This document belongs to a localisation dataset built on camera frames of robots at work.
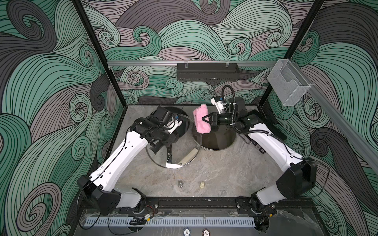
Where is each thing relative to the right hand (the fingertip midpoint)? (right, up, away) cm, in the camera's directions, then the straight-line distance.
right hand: (201, 120), depth 74 cm
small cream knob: (+1, -36, +3) cm, 36 cm away
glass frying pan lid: (-9, -21, +18) cm, 29 cm away
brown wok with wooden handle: (-1, -15, +14) cm, 21 cm away
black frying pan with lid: (-11, -7, +18) cm, 23 cm away
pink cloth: (0, -3, -2) cm, 3 cm away
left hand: (-16, -7, -2) cm, 18 cm away
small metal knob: (-11, -35, +3) cm, 36 cm away
